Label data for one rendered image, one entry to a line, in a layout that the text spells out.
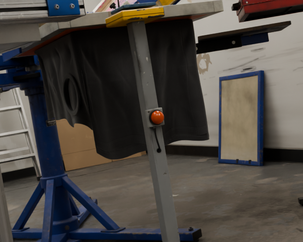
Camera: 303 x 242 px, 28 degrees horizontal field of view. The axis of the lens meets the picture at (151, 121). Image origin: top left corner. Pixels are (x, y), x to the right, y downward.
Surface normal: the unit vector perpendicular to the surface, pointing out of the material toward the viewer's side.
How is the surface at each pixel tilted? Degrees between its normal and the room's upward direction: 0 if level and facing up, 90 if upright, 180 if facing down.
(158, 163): 90
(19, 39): 90
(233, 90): 81
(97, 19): 90
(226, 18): 90
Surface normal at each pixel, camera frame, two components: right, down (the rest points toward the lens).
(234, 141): -0.90, -0.04
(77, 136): 0.38, -0.22
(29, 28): 0.63, -0.06
